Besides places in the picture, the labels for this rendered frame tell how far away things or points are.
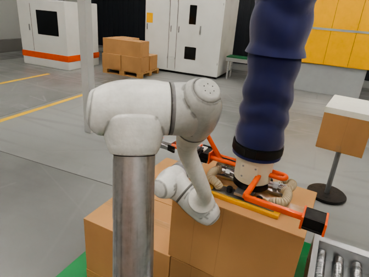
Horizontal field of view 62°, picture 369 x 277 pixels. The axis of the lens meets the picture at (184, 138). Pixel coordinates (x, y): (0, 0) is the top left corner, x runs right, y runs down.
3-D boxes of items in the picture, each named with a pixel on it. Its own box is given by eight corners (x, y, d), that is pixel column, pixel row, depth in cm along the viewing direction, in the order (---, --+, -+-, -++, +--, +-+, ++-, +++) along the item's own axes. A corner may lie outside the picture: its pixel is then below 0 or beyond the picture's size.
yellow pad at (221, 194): (282, 208, 137) (284, 199, 135) (277, 220, 129) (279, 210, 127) (213, 184, 151) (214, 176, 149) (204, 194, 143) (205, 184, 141)
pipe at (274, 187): (291, 184, 150) (294, 175, 148) (280, 210, 129) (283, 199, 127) (226, 165, 164) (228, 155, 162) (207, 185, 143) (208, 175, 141)
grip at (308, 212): (325, 223, 112) (329, 212, 110) (323, 237, 105) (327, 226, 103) (302, 216, 115) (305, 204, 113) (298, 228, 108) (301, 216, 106)
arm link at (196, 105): (210, 105, 89) (163, 104, 86) (228, 65, 73) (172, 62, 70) (215, 147, 83) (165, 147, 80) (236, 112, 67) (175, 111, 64)
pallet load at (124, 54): (158, 72, 881) (160, 40, 846) (140, 78, 794) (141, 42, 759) (122, 67, 921) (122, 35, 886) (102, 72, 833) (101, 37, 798)
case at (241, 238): (299, 254, 168) (317, 192, 152) (284, 310, 135) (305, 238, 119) (201, 215, 193) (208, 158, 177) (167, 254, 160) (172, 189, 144)
